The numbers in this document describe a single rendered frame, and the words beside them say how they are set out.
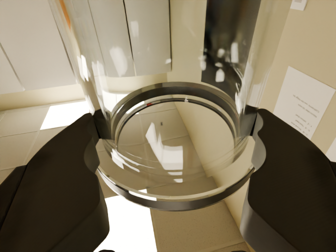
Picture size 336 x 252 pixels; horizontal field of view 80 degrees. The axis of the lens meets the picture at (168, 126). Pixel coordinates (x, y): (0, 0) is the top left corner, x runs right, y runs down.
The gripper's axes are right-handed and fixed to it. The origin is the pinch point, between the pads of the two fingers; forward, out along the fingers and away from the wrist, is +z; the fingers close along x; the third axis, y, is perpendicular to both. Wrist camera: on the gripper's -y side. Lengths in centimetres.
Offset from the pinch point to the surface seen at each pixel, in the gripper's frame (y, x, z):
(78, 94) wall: 115, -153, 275
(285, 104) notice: 34, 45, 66
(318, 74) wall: 18, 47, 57
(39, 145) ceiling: 133, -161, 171
